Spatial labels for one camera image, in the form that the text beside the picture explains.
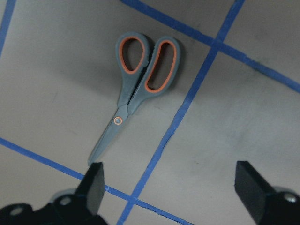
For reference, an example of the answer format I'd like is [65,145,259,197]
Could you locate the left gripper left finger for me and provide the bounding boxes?
[75,162,105,215]

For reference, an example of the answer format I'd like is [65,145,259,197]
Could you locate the grey orange scissors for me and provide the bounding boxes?
[87,32,181,165]

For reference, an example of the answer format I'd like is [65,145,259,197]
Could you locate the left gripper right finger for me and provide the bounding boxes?
[234,161,274,224]

